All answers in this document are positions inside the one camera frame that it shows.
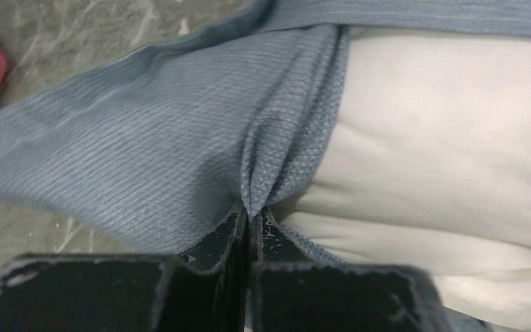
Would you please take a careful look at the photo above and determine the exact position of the blue grey pillow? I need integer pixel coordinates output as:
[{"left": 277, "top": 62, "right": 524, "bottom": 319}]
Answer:
[{"left": 0, "top": 1, "right": 531, "bottom": 331}]

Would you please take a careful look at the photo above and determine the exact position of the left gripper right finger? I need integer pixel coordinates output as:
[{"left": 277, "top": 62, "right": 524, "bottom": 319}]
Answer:
[{"left": 249, "top": 209, "right": 451, "bottom": 331}]

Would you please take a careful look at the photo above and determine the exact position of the white pillow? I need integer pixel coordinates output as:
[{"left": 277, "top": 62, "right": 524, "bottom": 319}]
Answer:
[{"left": 272, "top": 28, "right": 531, "bottom": 331}]

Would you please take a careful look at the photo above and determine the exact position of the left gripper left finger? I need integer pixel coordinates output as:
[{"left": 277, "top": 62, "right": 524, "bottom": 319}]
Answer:
[{"left": 0, "top": 205, "right": 247, "bottom": 331}]

